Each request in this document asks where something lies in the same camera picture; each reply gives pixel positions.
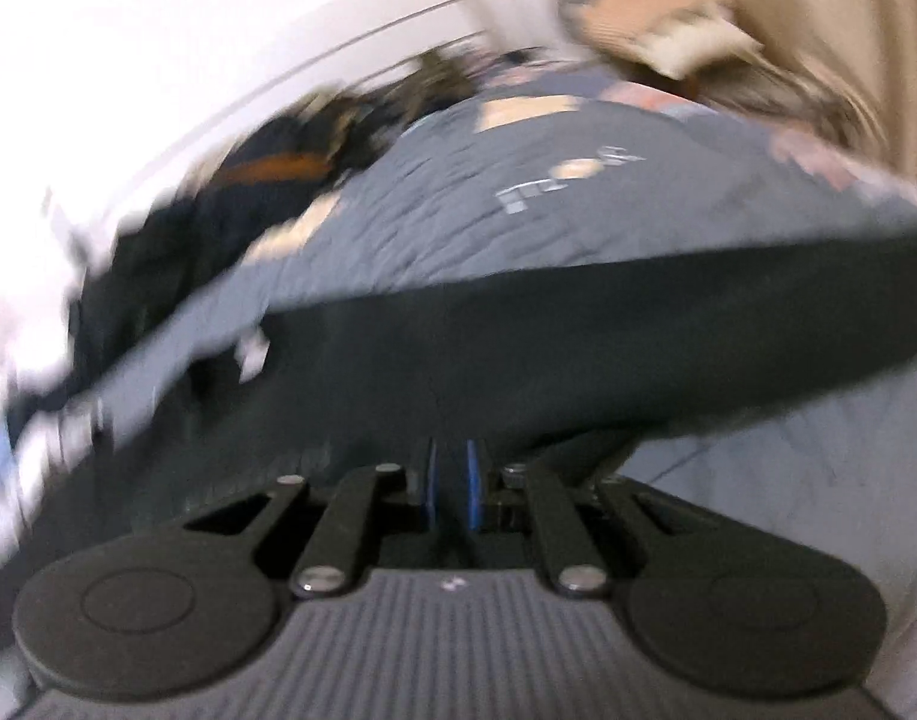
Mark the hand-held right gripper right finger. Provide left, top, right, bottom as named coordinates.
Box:
left=465, top=439, right=700, bottom=601

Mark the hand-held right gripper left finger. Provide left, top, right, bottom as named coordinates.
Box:
left=184, top=439, right=438, bottom=601

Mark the black fleece sweater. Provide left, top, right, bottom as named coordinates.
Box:
left=76, top=229, right=917, bottom=541

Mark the pile of dark clothes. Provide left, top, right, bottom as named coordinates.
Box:
left=76, top=86, right=414, bottom=331

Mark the grey printed quilt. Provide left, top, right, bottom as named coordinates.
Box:
left=8, top=64, right=917, bottom=511

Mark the white headboard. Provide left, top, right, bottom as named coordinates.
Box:
left=46, top=0, right=497, bottom=256

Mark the beige and white pillow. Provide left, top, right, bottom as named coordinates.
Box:
left=563, top=0, right=766, bottom=83

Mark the beige curtain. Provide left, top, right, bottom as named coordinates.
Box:
left=687, top=0, right=917, bottom=181

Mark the orange strap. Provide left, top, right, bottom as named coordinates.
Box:
left=218, top=150, right=332, bottom=185

